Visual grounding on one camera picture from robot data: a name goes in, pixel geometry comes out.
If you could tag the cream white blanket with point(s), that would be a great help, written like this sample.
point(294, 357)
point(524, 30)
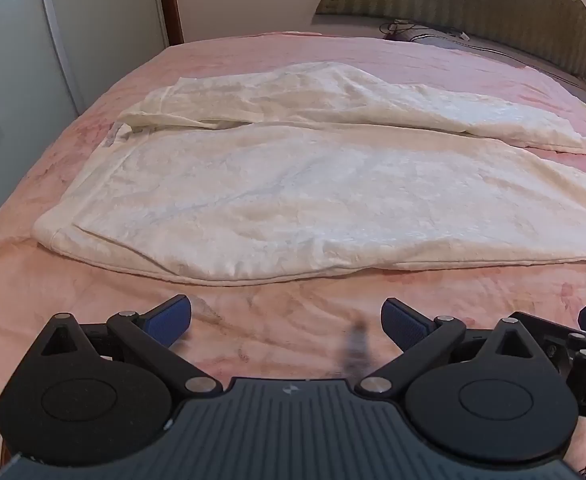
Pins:
point(283, 195)

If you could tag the brown wooden door frame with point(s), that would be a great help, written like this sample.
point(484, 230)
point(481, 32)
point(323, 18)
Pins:
point(170, 0)

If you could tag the grey pillow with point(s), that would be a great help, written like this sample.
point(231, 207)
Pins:
point(478, 46)

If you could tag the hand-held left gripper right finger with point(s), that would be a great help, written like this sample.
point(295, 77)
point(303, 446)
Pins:
point(404, 321)

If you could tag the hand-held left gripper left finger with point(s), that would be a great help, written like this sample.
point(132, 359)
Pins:
point(169, 318)

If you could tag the pink plush blanket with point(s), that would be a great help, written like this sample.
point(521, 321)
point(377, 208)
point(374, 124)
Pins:
point(283, 310)

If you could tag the grey sliding wardrobe door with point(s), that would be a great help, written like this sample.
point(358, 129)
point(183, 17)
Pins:
point(18, 60)

